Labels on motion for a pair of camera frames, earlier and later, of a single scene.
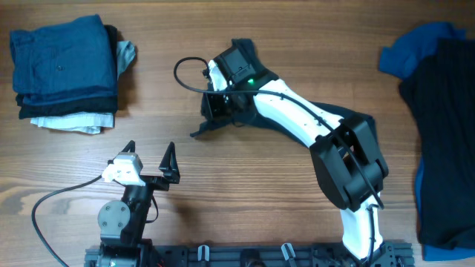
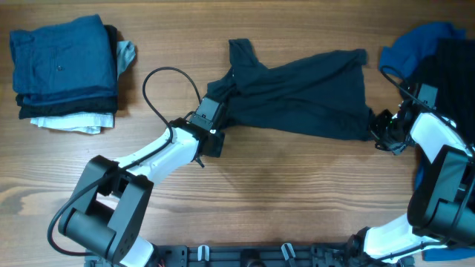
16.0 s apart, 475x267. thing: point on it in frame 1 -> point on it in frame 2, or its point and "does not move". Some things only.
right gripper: [212, 110] -> [375, 128]
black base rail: [297, 254] does not move
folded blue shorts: [70, 62] does not move
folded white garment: [88, 122] does not move
